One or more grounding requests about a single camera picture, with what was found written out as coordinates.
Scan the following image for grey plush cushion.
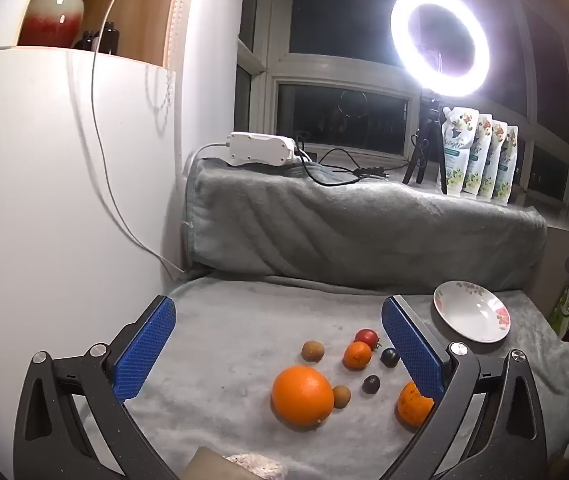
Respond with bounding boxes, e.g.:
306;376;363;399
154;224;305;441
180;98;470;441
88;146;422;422
184;157;549;293

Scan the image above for white rounded cabinet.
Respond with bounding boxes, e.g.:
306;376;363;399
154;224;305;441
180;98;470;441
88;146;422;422
0;0;245;461

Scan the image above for medium bumpy mandarin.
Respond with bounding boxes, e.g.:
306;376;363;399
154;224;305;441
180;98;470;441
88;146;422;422
397;381;435;428

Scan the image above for red cherry tomato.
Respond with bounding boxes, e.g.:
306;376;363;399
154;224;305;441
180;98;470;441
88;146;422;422
354;328;381;351

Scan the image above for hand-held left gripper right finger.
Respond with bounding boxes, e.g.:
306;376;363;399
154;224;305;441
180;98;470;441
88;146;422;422
381;295;550;480

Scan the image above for red and white vase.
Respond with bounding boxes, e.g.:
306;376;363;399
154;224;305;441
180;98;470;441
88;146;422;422
18;0;86;50

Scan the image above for white floral plate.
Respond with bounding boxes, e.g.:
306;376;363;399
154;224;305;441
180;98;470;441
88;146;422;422
433;281;511;344

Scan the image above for large orange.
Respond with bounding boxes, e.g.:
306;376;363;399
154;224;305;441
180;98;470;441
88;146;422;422
271;365;335;429

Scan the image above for black power cables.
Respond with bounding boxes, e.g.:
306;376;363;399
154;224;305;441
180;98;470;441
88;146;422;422
295;146;391;187

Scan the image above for pink speckled cloth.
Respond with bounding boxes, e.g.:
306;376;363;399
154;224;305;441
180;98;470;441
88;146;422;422
224;452;287;480

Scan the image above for brown cardboard piece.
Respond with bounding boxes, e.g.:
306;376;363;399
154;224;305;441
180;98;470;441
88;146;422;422
184;447;238;480

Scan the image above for white window frame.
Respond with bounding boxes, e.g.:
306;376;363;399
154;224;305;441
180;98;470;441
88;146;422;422
237;0;569;236

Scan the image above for white power strip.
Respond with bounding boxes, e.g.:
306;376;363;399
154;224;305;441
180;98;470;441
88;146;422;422
228;131;297;167

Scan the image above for green printed package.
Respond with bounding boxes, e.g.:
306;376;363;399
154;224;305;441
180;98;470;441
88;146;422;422
549;282;569;336

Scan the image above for grey plush blanket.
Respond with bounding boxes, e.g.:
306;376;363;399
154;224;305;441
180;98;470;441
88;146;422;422
79;275;569;480

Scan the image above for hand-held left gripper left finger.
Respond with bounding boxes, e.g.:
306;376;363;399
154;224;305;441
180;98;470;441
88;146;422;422
13;295;180;480

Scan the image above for white ring light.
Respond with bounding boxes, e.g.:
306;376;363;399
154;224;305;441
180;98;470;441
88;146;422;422
390;0;491;98

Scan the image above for small mandarin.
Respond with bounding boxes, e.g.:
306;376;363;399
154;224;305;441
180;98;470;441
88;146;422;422
343;341;373;371

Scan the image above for black tripod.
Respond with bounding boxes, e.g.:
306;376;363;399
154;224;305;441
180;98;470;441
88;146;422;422
403;96;449;195

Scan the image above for thin white cable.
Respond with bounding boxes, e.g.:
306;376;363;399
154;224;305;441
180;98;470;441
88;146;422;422
90;0;188;276

